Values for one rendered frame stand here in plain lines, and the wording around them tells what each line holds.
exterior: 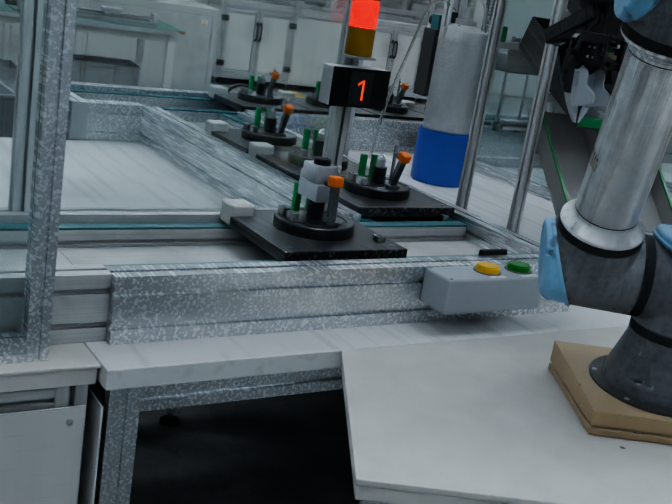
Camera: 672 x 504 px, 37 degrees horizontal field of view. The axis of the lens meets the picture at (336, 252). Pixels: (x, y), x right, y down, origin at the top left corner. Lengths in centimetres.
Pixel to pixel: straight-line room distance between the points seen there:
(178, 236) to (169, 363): 38
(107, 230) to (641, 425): 87
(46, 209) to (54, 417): 28
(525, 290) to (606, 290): 34
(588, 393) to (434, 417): 23
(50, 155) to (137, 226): 43
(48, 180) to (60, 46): 17
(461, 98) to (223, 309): 147
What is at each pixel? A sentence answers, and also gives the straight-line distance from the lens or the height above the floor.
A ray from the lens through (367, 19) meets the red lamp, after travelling 180.
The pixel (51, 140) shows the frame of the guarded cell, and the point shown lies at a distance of 127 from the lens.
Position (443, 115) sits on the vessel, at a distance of 279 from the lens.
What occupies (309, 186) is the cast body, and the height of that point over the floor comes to 105.
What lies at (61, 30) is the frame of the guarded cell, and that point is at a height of 129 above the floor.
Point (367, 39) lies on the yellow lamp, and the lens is 180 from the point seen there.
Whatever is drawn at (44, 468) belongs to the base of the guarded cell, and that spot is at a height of 71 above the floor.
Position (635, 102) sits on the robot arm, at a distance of 126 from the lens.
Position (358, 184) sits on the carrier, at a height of 99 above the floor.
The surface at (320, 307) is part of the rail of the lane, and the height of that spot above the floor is 90.
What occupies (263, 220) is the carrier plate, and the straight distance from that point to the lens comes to 172.
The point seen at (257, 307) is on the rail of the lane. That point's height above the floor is 90.
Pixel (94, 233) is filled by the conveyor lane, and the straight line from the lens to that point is 165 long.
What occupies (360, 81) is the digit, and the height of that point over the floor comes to 122.
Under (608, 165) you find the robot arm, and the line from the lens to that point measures 130.
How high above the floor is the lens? 141
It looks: 16 degrees down
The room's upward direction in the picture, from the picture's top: 9 degrees clockwise
